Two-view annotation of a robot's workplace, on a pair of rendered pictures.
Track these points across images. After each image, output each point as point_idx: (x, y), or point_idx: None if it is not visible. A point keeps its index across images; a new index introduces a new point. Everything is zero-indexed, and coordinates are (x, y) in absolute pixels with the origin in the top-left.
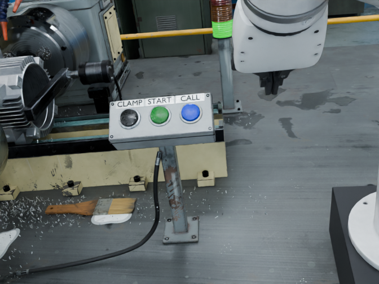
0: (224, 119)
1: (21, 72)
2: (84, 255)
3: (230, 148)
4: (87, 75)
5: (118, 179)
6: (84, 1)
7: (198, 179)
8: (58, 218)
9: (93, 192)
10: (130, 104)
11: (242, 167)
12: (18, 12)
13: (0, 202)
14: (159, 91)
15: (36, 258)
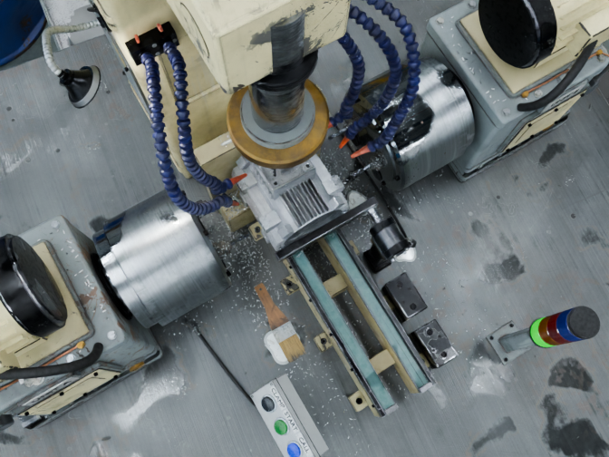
0: (479, 351)
1: (297, 227)
2: (233, 360)
3: (422, 393)
4: (375, 237)
5: (318, 320)
6: (497, 121)
7: (350, 397)
8: (256, 303)
9: (296, 306)
10: (277, 399)
11: (396, 422)
12: (395, 103)
13: (247, 231)
14: (516, 219)
15: (213, 325)
